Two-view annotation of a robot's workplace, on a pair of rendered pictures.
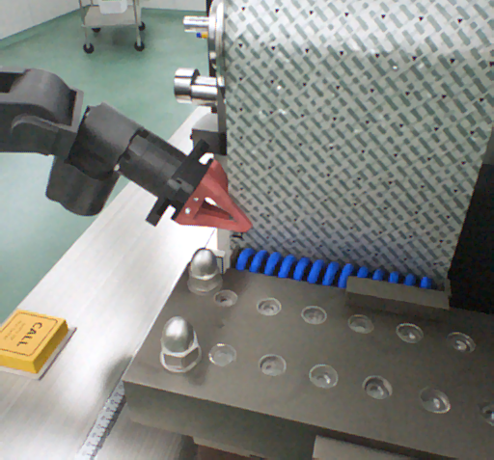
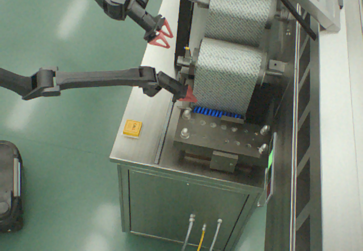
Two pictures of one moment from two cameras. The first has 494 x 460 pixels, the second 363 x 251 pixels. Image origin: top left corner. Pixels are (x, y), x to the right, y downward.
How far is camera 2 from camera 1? 129 cm
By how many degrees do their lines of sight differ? 20
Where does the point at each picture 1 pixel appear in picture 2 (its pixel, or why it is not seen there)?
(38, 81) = (148, 71)
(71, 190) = (150, 92)
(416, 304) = (236, 122)
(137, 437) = (169, 151)
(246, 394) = (199, 143)
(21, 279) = not seen: hidden behind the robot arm
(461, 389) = (243, 141)
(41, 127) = (152, 84)
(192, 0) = not seen: outside the picture
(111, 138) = (164, 82)
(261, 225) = (200, 100)
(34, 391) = (139, 141)
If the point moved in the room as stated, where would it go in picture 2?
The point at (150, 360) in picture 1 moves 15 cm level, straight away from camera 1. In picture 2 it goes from (178, 136) to (165, 108)
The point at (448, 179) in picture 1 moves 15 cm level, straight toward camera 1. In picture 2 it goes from (245, 96) to (234, 124)
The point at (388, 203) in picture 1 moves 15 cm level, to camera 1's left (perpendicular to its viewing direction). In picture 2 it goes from (232, 99) to (195, 99)
